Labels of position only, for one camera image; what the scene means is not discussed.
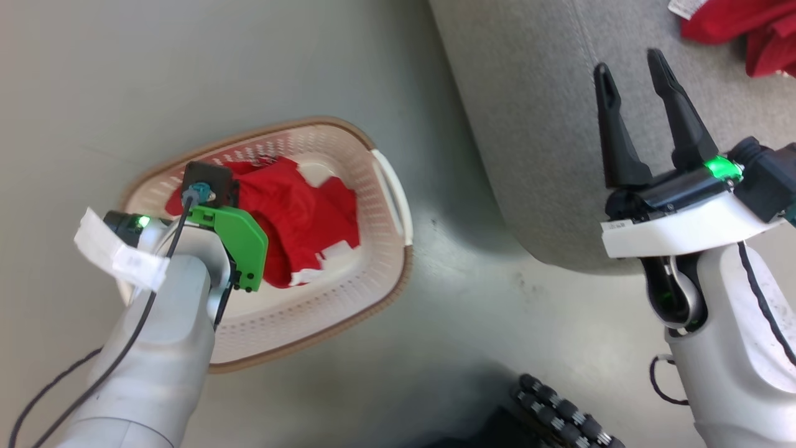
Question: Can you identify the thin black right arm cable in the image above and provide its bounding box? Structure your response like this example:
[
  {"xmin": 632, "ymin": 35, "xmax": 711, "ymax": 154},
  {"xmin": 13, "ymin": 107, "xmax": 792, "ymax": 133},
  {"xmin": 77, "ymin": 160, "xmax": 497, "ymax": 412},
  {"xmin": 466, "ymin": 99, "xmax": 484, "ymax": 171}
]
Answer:
[{"xmin": 737, "ymin": 241, "xmax": 796, "ymax": 368}]

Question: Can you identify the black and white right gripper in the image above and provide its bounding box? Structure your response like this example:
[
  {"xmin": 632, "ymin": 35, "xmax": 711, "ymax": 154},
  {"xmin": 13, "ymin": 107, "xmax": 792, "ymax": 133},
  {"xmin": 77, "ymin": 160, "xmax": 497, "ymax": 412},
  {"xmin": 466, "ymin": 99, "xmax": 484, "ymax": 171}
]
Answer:
[{"xmin": 593, "ymin": 49, "xmax": 785, "ymax": 259}]

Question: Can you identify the white paper label tag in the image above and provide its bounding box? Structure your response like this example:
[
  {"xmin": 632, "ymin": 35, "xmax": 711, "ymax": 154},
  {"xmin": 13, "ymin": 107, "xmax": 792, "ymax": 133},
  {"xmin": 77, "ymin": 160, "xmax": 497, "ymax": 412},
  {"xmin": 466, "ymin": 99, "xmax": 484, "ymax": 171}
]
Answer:
[{"xmin": 73, "ymin": 207, "xmax": 170, "ymax": 292}]

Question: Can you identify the thin black looped cable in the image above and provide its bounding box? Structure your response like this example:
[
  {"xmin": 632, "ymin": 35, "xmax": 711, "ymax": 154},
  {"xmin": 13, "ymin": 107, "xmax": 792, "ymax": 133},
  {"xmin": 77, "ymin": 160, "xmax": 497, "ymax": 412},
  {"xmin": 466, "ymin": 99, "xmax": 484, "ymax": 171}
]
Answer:
[{"xmin": 649, "ymin": 353, "xmax": 690, "ymax": 406}]

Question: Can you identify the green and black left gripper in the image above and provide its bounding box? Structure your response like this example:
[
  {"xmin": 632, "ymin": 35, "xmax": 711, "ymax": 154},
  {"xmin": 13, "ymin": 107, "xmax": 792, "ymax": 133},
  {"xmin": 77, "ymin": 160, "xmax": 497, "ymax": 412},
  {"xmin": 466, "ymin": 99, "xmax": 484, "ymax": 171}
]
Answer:
[{"xmin": 103, "ymin": 205, "xmax": 269, "ymax": 293}]

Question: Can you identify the grey fabric sofa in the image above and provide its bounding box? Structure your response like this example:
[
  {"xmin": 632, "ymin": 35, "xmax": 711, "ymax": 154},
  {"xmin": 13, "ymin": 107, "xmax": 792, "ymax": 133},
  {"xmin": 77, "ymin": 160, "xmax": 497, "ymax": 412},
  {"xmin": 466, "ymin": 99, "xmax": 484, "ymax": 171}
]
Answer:
[{"xmin": 428, "ymin": 0, "xmax": 796, "ymax": 276}]

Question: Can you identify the red garment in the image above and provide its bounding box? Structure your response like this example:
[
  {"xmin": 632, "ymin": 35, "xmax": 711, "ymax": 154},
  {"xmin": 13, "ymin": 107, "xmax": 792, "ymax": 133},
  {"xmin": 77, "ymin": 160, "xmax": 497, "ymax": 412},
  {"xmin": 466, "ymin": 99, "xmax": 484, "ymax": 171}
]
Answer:
[
  {"xmin": 165, "ymin": 156, "xmax": 361, "ymax": 289},
  {"xmin": 669, "ymin": 0, "xmax": 796, "ymax": 78}
]

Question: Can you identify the beige perforated laundry basket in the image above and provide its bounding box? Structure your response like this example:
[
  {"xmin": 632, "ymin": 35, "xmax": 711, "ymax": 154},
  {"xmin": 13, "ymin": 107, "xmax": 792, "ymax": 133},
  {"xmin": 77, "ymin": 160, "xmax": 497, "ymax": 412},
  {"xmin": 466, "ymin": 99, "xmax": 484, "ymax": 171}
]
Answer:
[{"xmin": 118, "ymin": 116, "xmax": 414, "ymax": 374}]

